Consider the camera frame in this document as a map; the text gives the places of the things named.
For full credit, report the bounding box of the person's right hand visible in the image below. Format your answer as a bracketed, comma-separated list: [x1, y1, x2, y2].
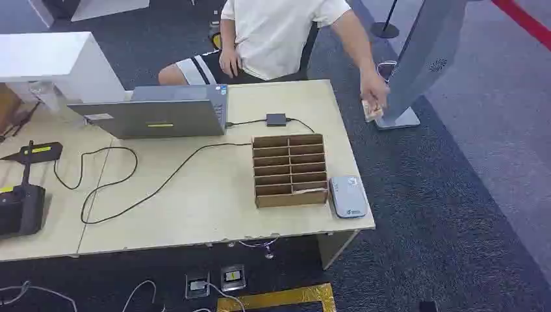
[218, 47, 244, 79]

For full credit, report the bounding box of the person's left hand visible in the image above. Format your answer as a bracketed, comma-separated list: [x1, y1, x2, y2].
[359, 71, 391, 111]

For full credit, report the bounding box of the stack of cards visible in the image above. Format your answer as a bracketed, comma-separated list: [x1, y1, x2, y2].
[362, 99, 385, 123]

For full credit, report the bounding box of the person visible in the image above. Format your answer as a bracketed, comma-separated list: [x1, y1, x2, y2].
[158, 0, 391, 109]

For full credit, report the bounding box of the grey kiosk stand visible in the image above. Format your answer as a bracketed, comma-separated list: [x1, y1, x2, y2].
[374, 0, 468, 131]

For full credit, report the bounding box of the black office chair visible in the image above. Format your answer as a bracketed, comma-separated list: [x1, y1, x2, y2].
[299, 21, 320, 81]

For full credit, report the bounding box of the grey laptop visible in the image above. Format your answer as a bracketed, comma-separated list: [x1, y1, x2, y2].
[67, 84, 229, 140]

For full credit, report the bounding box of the grey card reader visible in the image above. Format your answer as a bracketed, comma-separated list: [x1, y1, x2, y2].
[328, 174, 369, 220]

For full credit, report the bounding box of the wooden card box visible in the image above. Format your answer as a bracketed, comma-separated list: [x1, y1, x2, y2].
[251, 133, 329, 209]

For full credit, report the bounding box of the white table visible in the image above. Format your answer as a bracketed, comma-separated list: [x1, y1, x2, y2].
[70, 0, 151, 23]

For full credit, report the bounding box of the desk side panel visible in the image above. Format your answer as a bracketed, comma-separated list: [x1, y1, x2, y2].
[316, 229, 361, 271]

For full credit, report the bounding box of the white cabinet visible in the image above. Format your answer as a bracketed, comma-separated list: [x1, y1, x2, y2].
[0, 31, 127, 105]

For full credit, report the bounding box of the red barrier belt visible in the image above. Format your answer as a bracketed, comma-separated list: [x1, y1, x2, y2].
[491, 0, 551, 53]

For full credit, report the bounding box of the floor socket with yellow label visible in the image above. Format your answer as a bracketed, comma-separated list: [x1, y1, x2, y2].
[220, 263, 247, 293]

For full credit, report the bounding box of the brown wooden furniture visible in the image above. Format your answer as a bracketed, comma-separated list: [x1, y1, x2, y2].
[0, 83, 23, 135]

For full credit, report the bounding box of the floor socket with white plug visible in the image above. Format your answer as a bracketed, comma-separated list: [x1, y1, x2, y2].
[185, 271, 211, 300]

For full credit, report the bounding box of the black box device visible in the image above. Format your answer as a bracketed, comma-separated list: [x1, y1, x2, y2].
[0, 184, 47, 239]

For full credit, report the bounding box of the white cable at kiosk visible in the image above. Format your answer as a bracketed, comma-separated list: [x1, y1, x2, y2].
[376, 59, 398, 83]

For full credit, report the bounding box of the black stanchion post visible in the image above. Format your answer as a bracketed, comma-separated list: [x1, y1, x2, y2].
[370, 0, 401, 40]

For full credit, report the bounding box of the short black adapter cable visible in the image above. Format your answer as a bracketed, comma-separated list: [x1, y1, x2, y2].
[225, 118, 268, 129]

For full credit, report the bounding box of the thin black cable stub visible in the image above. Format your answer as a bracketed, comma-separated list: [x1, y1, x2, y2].
[286, 117, 316, 134]

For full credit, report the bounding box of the long black cable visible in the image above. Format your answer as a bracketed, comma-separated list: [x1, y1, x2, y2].
[53, 142, 253, 226]

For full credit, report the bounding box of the cable loop under desk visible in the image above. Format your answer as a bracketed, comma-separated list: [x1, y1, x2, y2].
[238, 235, 281, 260]

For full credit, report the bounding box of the gold tape frame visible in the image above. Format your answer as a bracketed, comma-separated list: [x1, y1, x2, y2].
[216, 282, 337, 312]

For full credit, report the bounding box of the white plug cable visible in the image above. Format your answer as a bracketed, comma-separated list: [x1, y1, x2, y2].
[191, 281, 247, 312]

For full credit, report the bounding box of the white floor cable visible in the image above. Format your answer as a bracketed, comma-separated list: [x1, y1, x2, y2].
[0, 280, 79, 312]
[121, 279, 157, 312]

